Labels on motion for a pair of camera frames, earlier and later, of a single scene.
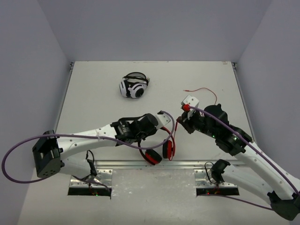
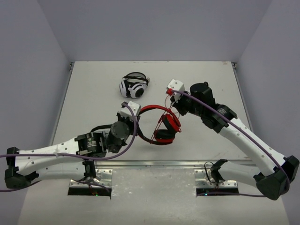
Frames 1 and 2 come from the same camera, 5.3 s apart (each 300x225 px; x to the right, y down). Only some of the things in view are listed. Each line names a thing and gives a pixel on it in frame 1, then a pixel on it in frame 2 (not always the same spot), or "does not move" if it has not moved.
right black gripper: (184, 121) → (178, 104)
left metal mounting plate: (103, 176) does not move
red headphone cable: (186, 108) → (169, 92)
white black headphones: (133, 85) does not move
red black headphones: (153, 157) → (165, 132)
